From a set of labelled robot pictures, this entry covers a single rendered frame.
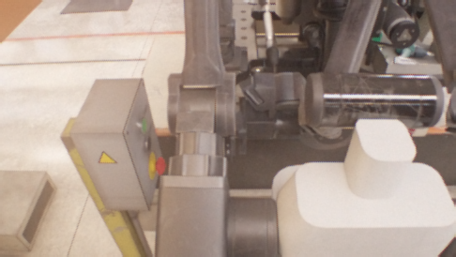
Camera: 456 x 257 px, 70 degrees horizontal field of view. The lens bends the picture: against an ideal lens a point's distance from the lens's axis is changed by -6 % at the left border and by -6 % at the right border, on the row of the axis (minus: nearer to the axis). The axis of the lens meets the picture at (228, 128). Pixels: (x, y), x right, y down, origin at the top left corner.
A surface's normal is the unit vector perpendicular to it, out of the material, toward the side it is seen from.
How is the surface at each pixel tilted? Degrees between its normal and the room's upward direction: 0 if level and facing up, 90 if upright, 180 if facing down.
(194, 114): 30
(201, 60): 67
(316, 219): 0
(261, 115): 0
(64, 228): 0
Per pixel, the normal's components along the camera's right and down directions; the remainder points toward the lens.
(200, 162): 0.14, -0.27
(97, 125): -0.03, -0.72
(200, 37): -0.05, 0.35
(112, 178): -0.02, 0.69
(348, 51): -0.44, -0.24
